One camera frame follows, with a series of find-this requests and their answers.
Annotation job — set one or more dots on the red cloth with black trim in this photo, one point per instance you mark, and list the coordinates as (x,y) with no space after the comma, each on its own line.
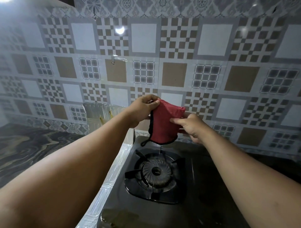
(164,122)

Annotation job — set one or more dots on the person's right forearm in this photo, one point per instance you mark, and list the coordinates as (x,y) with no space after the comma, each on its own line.
(256,185)

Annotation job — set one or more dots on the person's right hand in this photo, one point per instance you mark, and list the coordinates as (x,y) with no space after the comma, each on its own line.
(192,128)

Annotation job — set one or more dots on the clear wall hook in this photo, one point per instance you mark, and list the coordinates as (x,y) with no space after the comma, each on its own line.
(118,59)

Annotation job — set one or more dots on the silver foil splash guard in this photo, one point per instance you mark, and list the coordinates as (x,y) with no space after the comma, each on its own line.
(105,162)

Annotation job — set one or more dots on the person's left forearm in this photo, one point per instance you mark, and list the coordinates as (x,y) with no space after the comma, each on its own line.
(68,173)

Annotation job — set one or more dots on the black gas stove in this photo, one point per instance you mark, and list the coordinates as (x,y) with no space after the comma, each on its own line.
(178,188)

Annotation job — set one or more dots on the person's right thumb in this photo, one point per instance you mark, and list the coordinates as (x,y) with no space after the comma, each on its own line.
(180,119)

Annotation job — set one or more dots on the person's left hand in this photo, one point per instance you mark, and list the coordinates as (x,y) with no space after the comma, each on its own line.
(138,109)

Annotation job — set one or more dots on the person's left thumb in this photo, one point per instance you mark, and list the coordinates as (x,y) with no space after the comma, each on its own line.
(153,106)

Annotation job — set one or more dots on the black pan support grate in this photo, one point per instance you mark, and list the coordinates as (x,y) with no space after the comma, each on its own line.
(154,176)

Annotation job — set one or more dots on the round stove burner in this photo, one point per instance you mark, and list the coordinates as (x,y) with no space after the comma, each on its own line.
(156,173)

